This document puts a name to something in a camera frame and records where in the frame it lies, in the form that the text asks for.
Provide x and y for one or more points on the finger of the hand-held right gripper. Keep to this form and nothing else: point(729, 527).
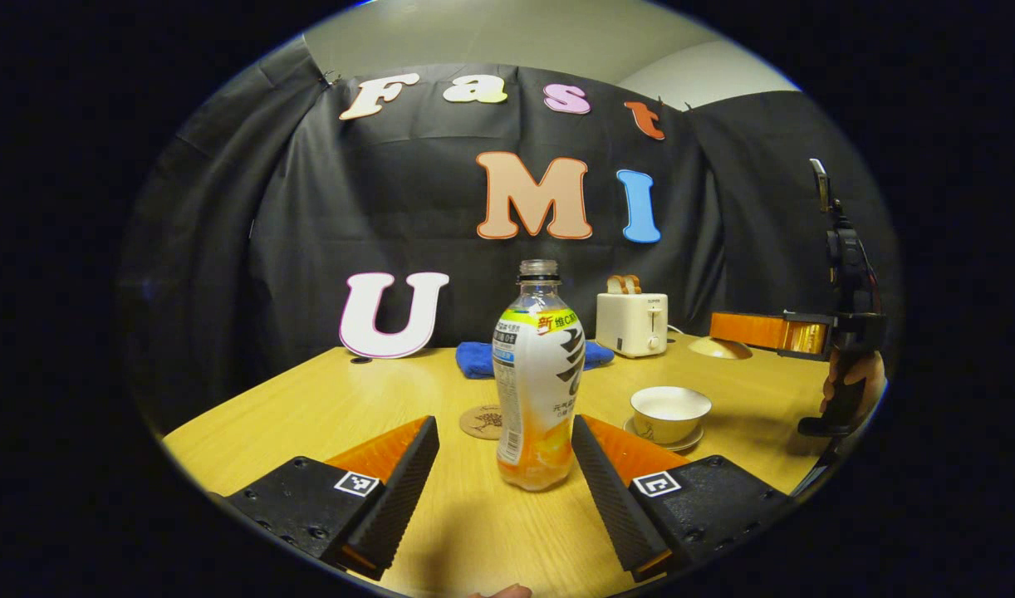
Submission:
point(748, 329)

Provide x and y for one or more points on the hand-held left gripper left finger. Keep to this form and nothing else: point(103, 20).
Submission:
point(399, 498)

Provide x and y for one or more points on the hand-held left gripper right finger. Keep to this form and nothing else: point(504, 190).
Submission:
point(607, 498)

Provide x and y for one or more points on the white ceramic teacup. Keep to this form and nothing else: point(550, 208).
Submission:
point(669, 411)

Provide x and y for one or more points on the round wooden coaster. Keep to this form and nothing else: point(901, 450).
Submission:
point(478, 422)

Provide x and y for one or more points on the clear water bottle orange label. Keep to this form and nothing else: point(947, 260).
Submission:
point(536, 390)

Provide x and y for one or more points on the white ceramic saucer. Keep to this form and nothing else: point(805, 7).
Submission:
point(692, 442)

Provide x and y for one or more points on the cream white toaster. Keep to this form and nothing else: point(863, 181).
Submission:
point(632, 325)

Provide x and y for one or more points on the toast slice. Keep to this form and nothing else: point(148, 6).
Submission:
point(615, 285)
point(634, 284)

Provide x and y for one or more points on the blue towel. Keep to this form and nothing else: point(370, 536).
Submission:
point(474, 359)

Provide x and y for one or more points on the black backdrop cloth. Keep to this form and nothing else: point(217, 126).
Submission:
point(391, 208)

